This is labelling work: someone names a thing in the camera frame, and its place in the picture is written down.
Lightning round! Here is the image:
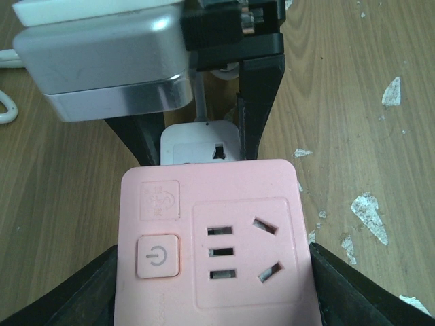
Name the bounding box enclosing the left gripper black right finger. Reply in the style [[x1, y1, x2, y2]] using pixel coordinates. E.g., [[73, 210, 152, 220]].
[[309, 243, 434, 325]]

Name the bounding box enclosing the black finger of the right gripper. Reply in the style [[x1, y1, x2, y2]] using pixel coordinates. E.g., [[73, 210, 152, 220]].
[[105, 113, 165, 166], [237, 56, 285, 160]]

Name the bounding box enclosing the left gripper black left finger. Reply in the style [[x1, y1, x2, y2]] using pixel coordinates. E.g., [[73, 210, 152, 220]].
[[1, 245, 118, 325]]

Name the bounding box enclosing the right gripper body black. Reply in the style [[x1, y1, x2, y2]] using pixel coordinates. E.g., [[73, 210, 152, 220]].
[[180, 1, 285, 71]]

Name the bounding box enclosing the white pink power strip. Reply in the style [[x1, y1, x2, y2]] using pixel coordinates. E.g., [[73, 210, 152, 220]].
[[160, 120, 241, 166]]

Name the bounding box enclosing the pink cube socket adapter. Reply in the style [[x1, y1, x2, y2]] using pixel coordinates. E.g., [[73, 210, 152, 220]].
[[114, 159, 321, 325]]

